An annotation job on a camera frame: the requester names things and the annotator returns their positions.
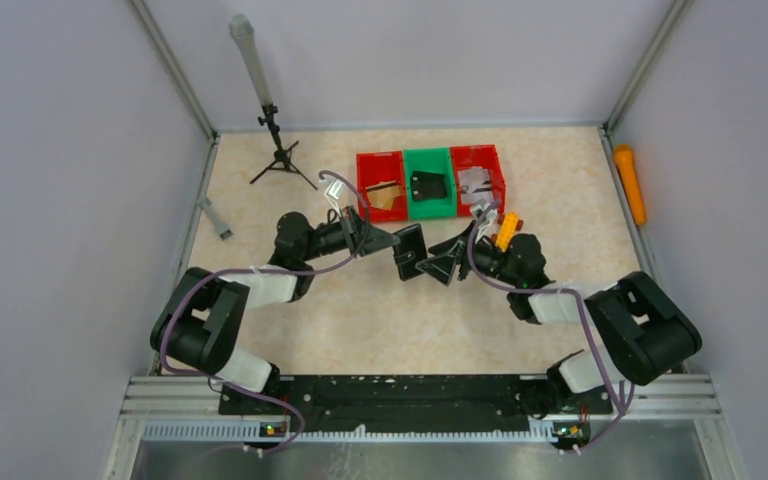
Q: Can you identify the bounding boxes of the black leather card holder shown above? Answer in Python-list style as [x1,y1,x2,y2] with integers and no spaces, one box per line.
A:
[392,223,428,282]

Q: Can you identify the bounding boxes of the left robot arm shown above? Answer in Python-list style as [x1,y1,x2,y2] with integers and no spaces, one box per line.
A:
[150,207,400,393]

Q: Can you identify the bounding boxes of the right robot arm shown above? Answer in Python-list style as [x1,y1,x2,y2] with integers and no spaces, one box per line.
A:
[415,225,702,408]

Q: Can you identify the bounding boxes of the gold card in red bin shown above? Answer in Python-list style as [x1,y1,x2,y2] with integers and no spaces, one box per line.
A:
[365,182,403,210]

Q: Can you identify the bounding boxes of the grey cards in red bin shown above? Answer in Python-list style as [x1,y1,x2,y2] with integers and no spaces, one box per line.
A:
[457,167,494,205]

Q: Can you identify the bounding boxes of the yellow toy block car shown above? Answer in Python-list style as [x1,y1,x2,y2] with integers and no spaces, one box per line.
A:
[491,212,523,252]

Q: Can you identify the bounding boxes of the left red plastic bin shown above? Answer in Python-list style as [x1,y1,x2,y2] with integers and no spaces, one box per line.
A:
[356,151,408,223]

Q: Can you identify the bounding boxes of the red plastic bin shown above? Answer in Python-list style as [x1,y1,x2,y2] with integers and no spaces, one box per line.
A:
[449,144,506,217]
[356,151,408,223]

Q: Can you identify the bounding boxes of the right red plastic bin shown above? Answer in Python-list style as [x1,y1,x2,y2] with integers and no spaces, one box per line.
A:
[449,144,506,217]

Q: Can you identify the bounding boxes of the green plastic bin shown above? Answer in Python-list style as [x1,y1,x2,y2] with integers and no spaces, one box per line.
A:
[403,147,457,220]

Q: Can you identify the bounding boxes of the orange flashlight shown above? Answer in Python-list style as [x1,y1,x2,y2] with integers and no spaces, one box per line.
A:
[613,144,647,226]

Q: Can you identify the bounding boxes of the black tripod with grey pole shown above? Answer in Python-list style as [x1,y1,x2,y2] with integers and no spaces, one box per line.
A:
[229,14,318,191]

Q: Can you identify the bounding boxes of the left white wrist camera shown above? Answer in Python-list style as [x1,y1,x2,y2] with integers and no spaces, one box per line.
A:
[324,179,345,218]

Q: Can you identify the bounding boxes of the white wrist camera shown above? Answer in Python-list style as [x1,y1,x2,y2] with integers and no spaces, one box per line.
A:
[470,200,498,243]
[324,179,345,218]

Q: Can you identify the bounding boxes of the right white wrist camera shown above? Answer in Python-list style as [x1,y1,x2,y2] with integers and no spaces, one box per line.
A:
[470,200,498,243]

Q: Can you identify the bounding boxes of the small grey bracket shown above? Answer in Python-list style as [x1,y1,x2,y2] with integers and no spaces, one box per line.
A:
[196,196,233,241]

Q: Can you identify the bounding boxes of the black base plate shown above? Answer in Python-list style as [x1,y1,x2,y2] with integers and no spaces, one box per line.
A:
[218,375,613,434]

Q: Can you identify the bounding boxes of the aluminium frame rail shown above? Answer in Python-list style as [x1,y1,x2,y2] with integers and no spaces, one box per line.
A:
[104,373,743,479]

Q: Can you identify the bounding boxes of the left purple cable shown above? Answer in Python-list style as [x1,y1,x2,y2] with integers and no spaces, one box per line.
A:
[157,170,373,456]

